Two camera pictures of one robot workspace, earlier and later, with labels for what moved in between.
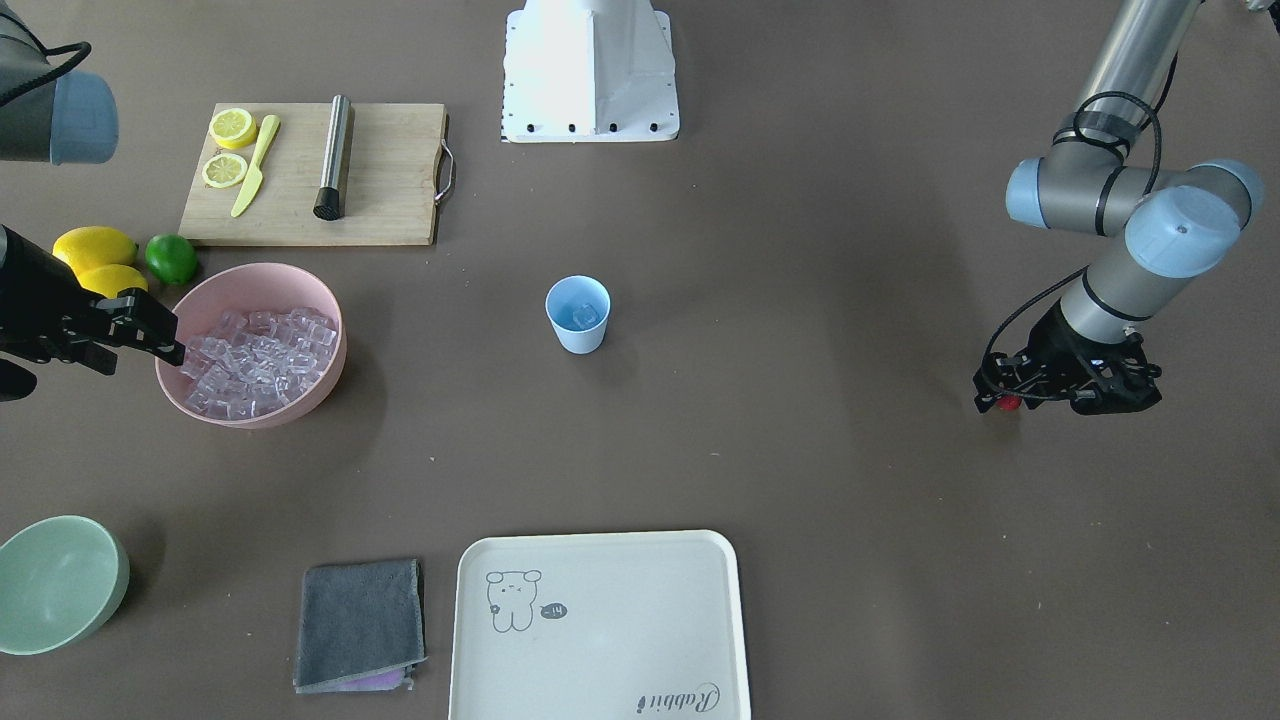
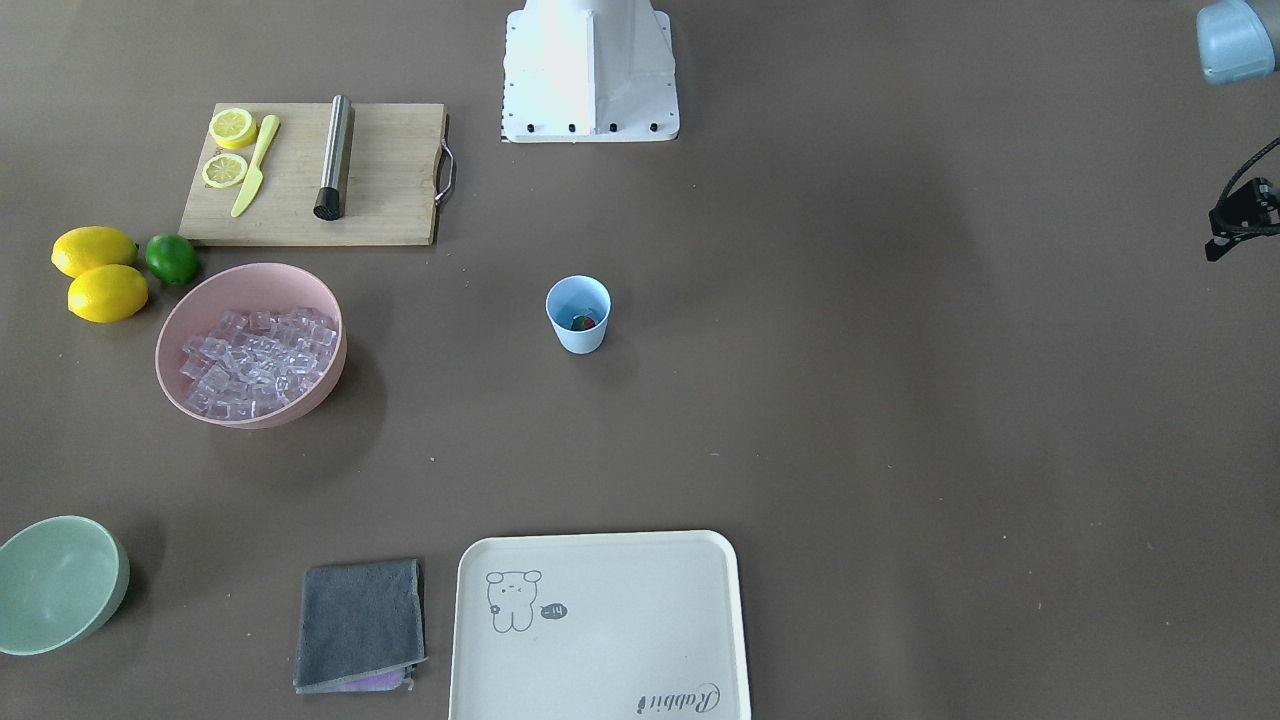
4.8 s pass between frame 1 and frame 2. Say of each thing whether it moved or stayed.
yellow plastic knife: stayed
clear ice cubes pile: stayed
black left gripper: moved
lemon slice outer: stayed
